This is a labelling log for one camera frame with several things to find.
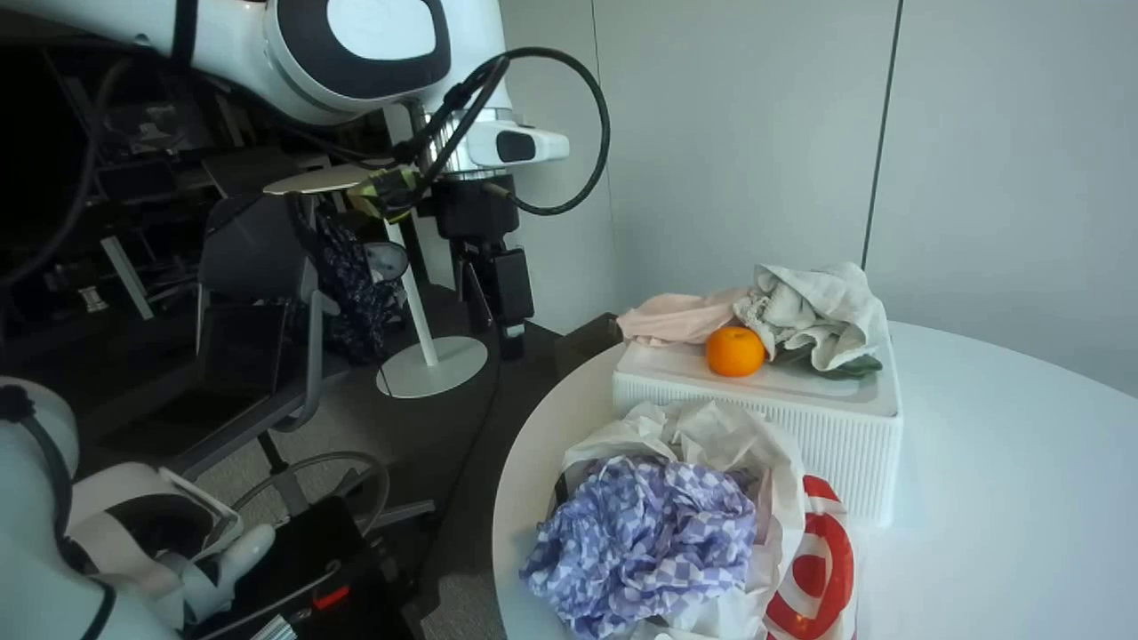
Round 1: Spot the white crumpled cloth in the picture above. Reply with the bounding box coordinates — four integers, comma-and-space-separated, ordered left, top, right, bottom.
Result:
732, 262, 889, 381

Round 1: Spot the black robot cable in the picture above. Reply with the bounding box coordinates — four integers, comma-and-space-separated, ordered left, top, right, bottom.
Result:
394, 42, 615, 219

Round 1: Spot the pink cloth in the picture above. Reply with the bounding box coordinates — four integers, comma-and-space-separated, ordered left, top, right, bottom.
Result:
615, 291, 735, 343

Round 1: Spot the white round table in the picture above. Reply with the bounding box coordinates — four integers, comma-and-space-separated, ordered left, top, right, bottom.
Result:
487, 316, 1138, 640

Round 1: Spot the white plastic storage box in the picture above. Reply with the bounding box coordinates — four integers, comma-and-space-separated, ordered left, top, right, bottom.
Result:
611, 343, 905, 526

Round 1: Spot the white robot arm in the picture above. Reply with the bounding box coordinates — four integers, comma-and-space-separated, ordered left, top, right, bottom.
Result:
0, 0, 571, 187

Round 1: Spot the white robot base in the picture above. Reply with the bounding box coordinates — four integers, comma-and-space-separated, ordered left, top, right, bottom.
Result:
0, 375, 273, 640

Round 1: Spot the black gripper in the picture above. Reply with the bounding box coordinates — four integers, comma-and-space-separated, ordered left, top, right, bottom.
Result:
429, 173, 535, 359

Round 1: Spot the white camera stand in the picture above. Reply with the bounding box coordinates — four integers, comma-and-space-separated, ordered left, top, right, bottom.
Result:
267, 162, 487, 397

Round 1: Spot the orange fruit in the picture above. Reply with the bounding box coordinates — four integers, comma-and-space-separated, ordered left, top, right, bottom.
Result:
705, 326, 768, 375

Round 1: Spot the white red plastic carrier bag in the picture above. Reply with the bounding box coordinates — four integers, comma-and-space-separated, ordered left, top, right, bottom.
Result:
521, 402, 856, 640

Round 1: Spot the blue white checkered cloth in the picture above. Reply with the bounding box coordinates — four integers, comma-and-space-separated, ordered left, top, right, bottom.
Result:
521, 455, 761, 640

